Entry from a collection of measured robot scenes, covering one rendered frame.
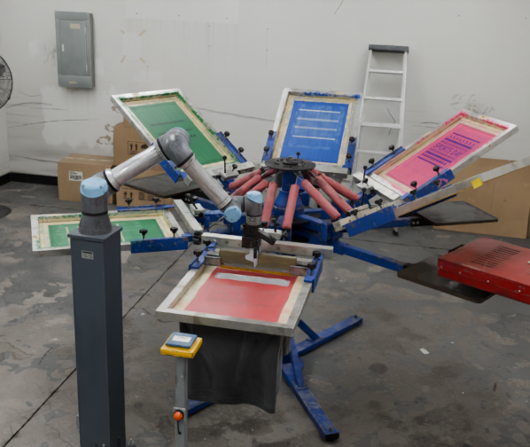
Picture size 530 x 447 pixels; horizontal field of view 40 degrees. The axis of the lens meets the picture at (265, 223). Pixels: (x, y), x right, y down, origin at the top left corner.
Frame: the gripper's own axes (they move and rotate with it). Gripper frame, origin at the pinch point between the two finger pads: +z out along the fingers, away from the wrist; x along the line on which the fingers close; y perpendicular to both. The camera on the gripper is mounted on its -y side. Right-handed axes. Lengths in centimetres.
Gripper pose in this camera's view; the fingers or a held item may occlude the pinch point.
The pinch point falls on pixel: (257, 262)
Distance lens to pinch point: 354.2
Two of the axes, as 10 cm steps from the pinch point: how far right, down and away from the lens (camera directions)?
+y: -9.8, -0.9, 1.9
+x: -2.1, 3.0, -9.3
